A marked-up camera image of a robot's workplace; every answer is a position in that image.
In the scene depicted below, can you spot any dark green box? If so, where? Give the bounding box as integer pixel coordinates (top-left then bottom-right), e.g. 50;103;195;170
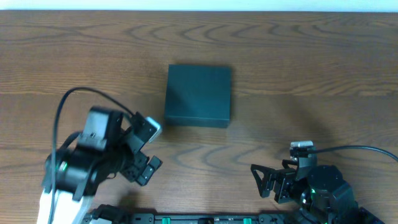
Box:
164;64;232;128

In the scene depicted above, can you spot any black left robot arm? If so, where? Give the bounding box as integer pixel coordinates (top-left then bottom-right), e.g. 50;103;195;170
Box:
37;107;162;223

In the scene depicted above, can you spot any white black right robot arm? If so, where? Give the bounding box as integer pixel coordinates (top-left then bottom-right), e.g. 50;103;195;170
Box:
251;148;382;223

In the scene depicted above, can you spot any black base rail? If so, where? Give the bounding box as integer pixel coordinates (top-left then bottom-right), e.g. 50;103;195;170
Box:
81;205;298;224

